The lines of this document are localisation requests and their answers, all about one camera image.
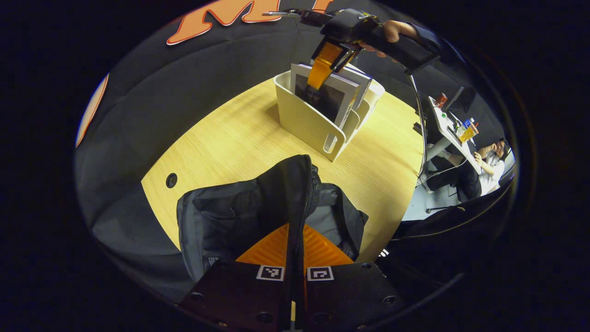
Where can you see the blue cover book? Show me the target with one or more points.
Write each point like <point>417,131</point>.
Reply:
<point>362,85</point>

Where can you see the black schoolbag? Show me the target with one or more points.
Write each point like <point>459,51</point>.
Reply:
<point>216,221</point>

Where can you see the white bookshelf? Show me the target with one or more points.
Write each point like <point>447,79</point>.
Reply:
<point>304,120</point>

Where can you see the portrait cover book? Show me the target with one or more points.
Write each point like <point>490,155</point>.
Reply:
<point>322,99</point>

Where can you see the dark computer monitor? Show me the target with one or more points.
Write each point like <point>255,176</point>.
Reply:
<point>461,99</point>

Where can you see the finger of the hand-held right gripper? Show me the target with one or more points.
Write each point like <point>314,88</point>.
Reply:
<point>325,64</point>
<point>348,55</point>

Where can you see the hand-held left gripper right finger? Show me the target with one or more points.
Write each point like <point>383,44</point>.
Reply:
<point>345,295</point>

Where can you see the white office desk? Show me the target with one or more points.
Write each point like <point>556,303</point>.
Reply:
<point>445,124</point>

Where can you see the orange drink cup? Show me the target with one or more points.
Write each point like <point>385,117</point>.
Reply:
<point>468,133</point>

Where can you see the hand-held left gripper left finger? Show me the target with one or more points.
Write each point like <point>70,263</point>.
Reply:
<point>230,295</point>

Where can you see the small red desk item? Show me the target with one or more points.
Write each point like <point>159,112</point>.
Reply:
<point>441,100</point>

